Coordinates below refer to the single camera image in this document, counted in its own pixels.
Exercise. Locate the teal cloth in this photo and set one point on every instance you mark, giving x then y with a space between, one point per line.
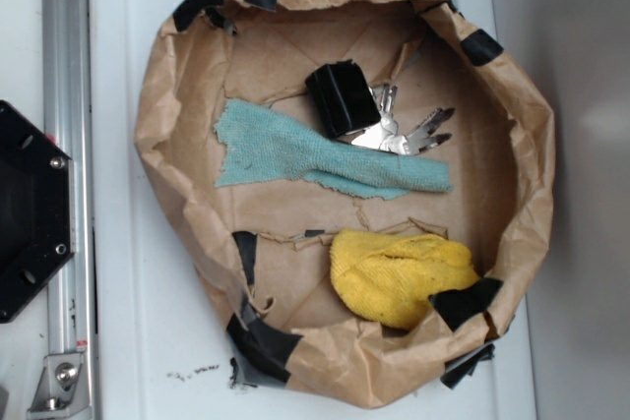
263 145

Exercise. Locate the yellow cloth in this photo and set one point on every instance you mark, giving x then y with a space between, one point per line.
388 279

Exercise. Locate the brown paper bag bin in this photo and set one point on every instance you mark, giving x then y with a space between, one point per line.
262 250

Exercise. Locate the black tape-wrapped key fob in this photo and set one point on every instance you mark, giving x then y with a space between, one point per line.
342 98

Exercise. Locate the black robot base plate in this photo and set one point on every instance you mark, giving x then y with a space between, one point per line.
36 227

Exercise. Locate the metal corner bracket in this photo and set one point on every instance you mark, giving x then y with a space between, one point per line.
62 391

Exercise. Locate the aluminium extrusion rail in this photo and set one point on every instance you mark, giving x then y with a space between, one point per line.
67 118

